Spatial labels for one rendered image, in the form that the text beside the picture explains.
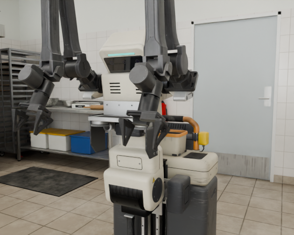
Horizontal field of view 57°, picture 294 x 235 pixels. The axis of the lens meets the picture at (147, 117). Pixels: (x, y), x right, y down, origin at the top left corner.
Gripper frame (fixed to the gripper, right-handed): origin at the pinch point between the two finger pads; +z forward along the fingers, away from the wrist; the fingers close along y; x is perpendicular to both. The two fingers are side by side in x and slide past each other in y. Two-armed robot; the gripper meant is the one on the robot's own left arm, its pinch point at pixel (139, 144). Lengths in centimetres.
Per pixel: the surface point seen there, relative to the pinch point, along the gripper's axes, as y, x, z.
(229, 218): -10, 201, 13
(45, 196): -195, 161, 34
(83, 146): -229, 234, -38
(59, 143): -274, 233, -37
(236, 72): -34, 256, -167
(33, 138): -331, 229, -39
